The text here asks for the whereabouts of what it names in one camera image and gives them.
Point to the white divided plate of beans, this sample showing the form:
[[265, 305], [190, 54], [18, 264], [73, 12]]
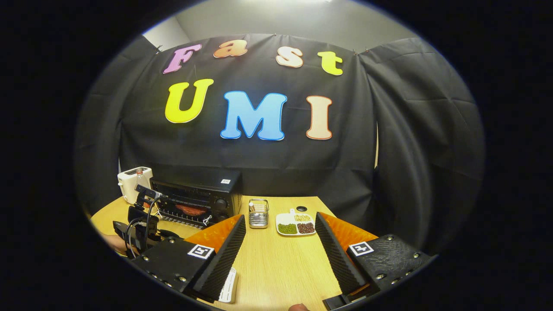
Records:
[[296, 228]]

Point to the white toaster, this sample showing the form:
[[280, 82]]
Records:
[[127, 183]]

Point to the red meat piece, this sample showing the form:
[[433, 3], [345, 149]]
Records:
[[190, 210]]

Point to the black electric oven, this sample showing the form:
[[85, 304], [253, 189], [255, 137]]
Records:
[[216, 185]]

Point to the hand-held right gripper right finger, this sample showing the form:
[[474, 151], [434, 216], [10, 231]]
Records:
[[337, 259]]

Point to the small white ribbed tray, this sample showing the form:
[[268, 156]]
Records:
[[228, 285]]

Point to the black backdrop cloth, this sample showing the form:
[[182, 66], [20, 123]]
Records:
[[410, 151]]

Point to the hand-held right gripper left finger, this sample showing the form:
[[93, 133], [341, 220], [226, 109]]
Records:
[[224, 259]]

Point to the clear bottle with red label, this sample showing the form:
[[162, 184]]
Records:
[[139, 176]]

